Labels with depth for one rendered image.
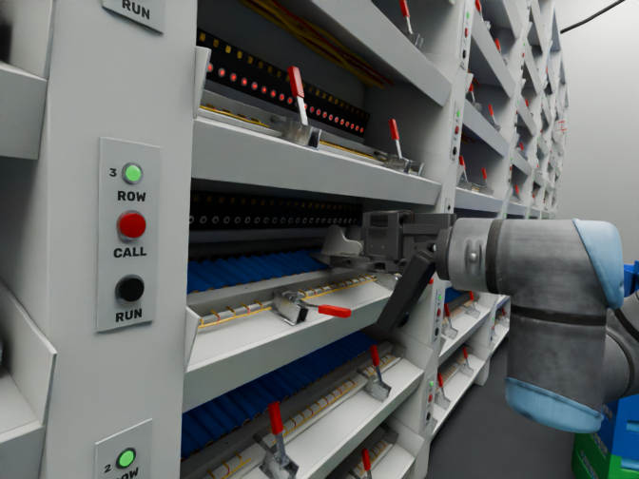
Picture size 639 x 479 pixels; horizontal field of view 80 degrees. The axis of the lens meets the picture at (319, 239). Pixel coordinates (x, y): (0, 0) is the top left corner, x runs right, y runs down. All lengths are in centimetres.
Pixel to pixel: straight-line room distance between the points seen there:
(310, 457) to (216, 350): 26
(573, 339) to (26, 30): 50
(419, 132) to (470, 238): 43
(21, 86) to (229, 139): 14
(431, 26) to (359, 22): 40
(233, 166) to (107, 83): 12
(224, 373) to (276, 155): 21
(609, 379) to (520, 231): 17
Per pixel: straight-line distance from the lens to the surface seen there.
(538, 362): 47
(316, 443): 60
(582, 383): 48
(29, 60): 29
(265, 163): 37
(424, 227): 51
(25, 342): 30
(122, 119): 28
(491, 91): 159
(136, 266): 29
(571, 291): 46
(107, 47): 29
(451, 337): 111
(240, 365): 39
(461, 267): 47
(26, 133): 27
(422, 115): 87
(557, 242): 46
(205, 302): 39
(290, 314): 44
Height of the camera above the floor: 63
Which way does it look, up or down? 5 degrees down
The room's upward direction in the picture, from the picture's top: 4 degrees clockwise
